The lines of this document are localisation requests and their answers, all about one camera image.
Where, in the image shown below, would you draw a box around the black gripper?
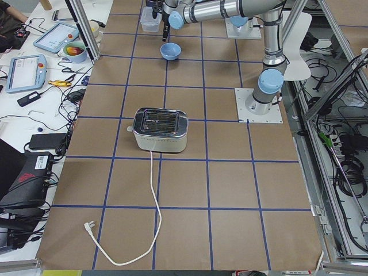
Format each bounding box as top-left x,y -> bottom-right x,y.
162,5 -> 173,42

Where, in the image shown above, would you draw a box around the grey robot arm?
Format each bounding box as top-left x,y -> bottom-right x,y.
230,16 -> 253,32
162,0 -> 286,115

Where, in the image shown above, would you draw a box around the beige bowl with lemon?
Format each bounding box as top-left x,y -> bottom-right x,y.
89,20 -> 99,38

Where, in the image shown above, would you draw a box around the blue bowl with fruit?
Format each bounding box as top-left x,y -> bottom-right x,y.
58,41 -> 87,63

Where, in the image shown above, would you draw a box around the clear plastic food container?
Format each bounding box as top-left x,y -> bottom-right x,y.
140,6 -> 162,33

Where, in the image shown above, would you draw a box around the cream and chrome toaster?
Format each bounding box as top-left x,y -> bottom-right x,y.
127,107 -> 189,153

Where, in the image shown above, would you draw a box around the blue teach pendant tablet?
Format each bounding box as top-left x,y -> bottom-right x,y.
5,54 -> 47,94
33,23 -> 79,53

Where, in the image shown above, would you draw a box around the white chair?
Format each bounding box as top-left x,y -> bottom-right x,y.
283,12 -> 312,81

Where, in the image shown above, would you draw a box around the person at desk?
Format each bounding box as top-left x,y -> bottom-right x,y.
1,1 -> 28,53

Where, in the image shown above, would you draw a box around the black power adapter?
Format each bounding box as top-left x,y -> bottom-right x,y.
17,91 -> 41,107

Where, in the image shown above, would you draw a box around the black computer box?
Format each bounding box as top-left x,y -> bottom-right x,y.
1,152 -> 53,209

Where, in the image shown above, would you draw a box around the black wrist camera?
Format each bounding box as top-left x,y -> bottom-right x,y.
145,0 -> 163,13

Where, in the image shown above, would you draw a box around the aluminium frame post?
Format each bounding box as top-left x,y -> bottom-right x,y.
65,0 -> 100,63

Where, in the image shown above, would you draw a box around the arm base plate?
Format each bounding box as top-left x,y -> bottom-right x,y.
225,16 -> 262,40
235,88 -> 283,124

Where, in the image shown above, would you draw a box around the black handled scissors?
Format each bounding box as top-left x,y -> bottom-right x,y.
61,67 -> 85,82

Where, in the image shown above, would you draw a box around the yellow handled screwdriver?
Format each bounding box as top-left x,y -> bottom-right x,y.
48,80 -> 72,87

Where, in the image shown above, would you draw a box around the white toaster power cord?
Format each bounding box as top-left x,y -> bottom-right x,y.
83,151 -> 163,266

